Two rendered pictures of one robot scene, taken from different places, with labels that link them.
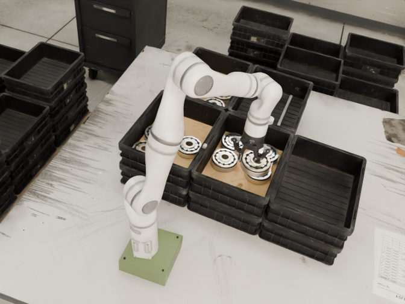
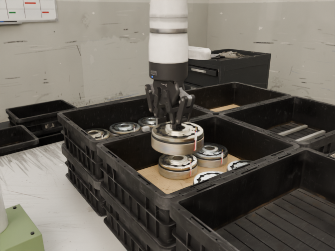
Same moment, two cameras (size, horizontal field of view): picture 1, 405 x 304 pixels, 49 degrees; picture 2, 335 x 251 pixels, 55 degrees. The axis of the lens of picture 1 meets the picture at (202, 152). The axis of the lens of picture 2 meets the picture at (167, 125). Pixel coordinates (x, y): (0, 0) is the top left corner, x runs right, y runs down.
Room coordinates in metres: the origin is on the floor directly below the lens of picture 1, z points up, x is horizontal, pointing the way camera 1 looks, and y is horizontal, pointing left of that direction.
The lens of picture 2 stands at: (0.63, -0.55, 1.23)
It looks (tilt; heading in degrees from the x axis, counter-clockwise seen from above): 20 degrees down; 39
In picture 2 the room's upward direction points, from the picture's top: straight up
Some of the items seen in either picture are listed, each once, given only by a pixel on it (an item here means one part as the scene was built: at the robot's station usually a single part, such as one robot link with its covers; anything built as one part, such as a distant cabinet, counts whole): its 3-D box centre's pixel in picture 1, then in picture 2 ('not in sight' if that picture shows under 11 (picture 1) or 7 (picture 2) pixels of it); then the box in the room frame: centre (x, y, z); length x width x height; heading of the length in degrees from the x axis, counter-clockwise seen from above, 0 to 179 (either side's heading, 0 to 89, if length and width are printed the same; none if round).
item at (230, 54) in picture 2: not in sight; (230, 54); (3.08, 0.75, 0.88); 0.29 x 0.22 x 0.03; 168
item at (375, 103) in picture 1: (358, 114); not in sight; (2.39, -1.00, 0.31); 0.40 x 0.30 x 0.34; 78
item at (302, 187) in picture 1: (316, 189); (309, 234); (1.14, -0.45, 0.87); 0.40 x 0.30 x 0.11; 164
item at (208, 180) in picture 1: (244, 153); (197, 149); (1.23, -0.16, 0.92); 0.40 x 0.30 x 0.02; 164
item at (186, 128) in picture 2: (256, 160); (177, 128); (1.11, -0.19, 1.01); 0.05 x 0.05 x 0.01
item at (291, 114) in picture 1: (269, 106); (294, 133); (1.61, -0.27, 0.87); 0.40 x 0.30 x 0.11; 164
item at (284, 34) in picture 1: (257, 47); not in sight; (2.95, -0.29, 0.37); 0.40 x 0.30 x 0.45; 78
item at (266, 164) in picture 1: (256, 160); (177, 131); (1.11, -0.19, 1.01); 0.10 x 0.10 x 0.01
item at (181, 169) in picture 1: (174, 128); (135, 116); (1.31, 0.12, 0.92); 0.40 x 0.30 x 0.02; 164
